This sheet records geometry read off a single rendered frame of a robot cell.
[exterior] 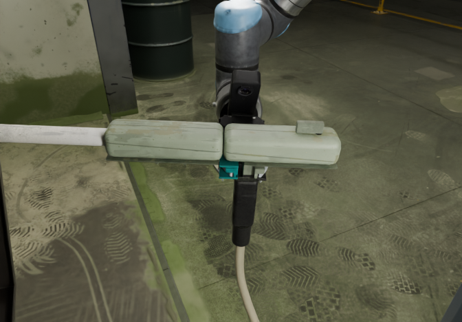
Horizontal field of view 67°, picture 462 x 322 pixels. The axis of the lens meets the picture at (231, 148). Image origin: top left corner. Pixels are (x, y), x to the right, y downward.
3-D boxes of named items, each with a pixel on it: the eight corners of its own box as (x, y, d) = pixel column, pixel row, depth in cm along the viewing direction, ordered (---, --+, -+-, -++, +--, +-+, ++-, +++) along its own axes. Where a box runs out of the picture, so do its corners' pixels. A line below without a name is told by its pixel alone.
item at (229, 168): (237, 162, 51) (238, 148, 50) (237, 179, 48) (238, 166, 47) (219, 161, 51) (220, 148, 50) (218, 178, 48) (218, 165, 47)
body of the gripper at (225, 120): (261, 173, 59) (256, 137, 69) (268, 129, 54) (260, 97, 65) (216, 171, 59) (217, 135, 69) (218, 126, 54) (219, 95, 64)
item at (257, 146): (310, 232, 60) (339, 114, 48) (315, 254, 56) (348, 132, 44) (24, 222, 59) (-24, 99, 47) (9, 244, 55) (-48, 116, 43)
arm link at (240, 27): (232, -5, 73) (232, 54, 80) (203, 4, 65) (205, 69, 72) (274, -2, 70) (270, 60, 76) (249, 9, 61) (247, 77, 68)
